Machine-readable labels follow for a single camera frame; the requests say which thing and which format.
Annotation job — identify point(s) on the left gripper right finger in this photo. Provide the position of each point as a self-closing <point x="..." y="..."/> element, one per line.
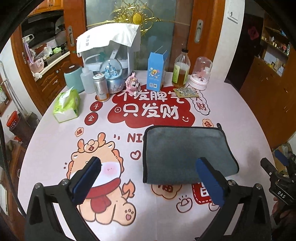
<point x="221" y="191"/>

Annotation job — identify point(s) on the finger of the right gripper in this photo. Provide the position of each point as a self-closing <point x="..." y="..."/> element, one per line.
<point x="269" y="168"/>
<point x="282" y="158"/>

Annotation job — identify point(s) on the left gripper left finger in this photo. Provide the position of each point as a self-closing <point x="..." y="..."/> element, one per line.
<point x="78" y="186"/>

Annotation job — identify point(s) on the purple and grey towel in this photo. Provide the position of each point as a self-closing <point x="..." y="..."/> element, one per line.
<point x="170" y="153"/>

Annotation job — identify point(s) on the printed pink tablecloth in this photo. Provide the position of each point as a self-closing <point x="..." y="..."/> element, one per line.
<point x="126" y="169"/>

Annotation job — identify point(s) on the green tissue pack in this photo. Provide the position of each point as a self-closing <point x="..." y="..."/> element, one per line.
<point x="66" y="106"/>

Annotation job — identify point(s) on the silver drink can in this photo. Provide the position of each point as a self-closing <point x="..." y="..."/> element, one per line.
<point x="101" y="89"/>

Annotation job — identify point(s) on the blister pill pack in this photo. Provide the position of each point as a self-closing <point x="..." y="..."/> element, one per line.
<point x="186" y="92"/>

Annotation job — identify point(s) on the teal round container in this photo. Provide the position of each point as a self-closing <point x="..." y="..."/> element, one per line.
<point x="73" y="78"/>

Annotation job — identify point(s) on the clear plastic bottle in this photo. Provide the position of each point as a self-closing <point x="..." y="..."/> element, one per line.
<point x="87" y="80"/>

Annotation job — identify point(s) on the pink block figurine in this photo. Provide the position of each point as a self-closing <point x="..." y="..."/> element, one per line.
<point x="132" y="84"/>

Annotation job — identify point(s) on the pink glass dome ornament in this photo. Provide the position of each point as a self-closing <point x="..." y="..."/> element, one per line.
<point x="201" y="73"/>

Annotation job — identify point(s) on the castle snow globe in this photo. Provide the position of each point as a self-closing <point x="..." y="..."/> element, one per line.
<point x="112" y="70"/>

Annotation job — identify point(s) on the glass bottle amber liquid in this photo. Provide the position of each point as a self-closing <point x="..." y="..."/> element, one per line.
<point x="181" y="69"/>

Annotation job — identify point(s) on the blue cardboard box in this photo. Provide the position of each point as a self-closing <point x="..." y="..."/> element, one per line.
<point x="156" y="68"/>

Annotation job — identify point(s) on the white covered rack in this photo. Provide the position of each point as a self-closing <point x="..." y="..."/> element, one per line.
<point x="117" y="41"/>

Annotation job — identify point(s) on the gold sun wall ornament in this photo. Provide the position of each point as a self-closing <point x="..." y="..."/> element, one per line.
<point x="137" y="13"/>

